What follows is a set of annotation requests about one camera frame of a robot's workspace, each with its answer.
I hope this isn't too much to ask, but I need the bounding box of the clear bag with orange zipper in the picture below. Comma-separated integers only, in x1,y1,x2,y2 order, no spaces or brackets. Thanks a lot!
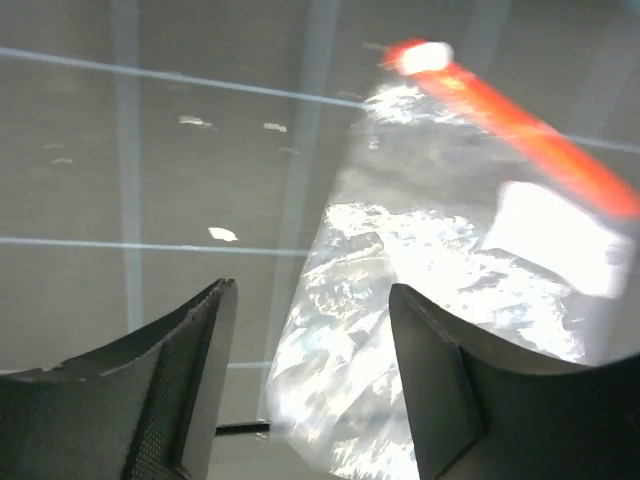
266,41,639,479

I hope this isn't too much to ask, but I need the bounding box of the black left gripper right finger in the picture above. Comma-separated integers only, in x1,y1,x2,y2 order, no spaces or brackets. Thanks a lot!
389,283,639,479

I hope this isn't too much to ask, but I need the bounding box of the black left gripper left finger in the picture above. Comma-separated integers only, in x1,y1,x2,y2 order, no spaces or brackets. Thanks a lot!
1,279,237,479

